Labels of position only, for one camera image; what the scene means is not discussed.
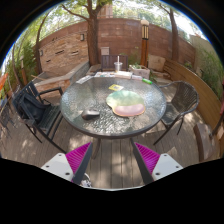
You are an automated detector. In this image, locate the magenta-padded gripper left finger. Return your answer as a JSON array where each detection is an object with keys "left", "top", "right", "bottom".
[{"left": 40, "top": 142, "right": 94, "bottom": 186}]

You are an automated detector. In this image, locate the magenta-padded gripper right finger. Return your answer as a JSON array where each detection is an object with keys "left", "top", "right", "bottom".
[{"left": 129, "top": 138, "right": 184, "bottom": 186}]

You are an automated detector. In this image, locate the grey computer mouse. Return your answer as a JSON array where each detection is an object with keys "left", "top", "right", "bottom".
[{"left": 81, "top": 109, "right": 101, "bottom": 121}]

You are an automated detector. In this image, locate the green and pink mouse pad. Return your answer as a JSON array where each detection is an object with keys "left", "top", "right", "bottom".
[{"left": 105, "top": 89, "right": 146, "bottom": 118}]

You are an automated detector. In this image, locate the black slatted chair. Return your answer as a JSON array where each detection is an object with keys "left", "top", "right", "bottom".
[{"left": 12, "top": 81, "right": 67, "bottom": 154}]

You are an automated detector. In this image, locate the dark wicker chair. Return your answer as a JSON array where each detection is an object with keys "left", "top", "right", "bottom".
[{"left": 153, "top": 80, "right": 200, "bottom": 146}]

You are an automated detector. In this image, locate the black bag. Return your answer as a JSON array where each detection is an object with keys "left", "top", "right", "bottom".
[{"left": 14, "top": 91, "right": 46, "bottom": 125}]

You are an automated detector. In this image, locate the yellow card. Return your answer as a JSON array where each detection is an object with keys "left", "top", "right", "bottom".
[{"left": 108, "top": 84, "right": 125, "bottom": 92}]

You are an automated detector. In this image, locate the stone counter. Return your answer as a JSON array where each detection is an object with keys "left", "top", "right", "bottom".
[{"left": 33, "top": 61, "right": 91, "bottom": 95}]

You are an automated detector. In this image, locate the curved wooden bench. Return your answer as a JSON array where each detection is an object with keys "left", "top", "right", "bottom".
[{"left": 163, "top": 59, "right": 224, "bottom": 134}]

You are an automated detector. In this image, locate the thick white book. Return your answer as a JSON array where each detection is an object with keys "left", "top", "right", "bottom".
[{"left": 114, "top": 70, "right": 133, "bottom": 80}]

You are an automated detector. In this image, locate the stone planter with plant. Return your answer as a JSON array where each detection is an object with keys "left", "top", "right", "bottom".
[{"left": 128, "top": 63, "right": 151, "bottom": 80}]

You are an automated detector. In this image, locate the colourful open magazine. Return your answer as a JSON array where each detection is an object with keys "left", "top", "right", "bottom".
[{"left": 94, "top": 71, "right": 116, "bottom": 79}]

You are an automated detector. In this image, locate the beige stone slab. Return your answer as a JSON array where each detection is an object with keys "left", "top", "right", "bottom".
[{"left": 148, "top": 54, "right": 167, "bottom": 72}]

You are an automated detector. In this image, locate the clear plastic cup with straw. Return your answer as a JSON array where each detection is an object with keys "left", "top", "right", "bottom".
[{"left": 113, "top": 55, "right": 123, "bottom": 73}]

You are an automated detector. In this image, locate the dark wooden slatted chair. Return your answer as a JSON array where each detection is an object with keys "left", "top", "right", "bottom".
[{"left": 100, "top": 54, "right": 129, "bottom": 72}]

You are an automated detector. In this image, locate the thick tree trunk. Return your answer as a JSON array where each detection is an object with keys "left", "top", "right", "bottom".
[{"left": 61, "top": 0, "right": 111, "bottom": 67}]

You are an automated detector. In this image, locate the thin tree trunk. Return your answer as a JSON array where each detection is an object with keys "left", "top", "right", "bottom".
[{"left": 156, "top": 3, "right": 181, "bottom": 63}]

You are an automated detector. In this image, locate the wooden garden lamp post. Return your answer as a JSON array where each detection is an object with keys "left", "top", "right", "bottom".
[{"left": 139, "top": 19, "right": 150, "bottom": 68}]

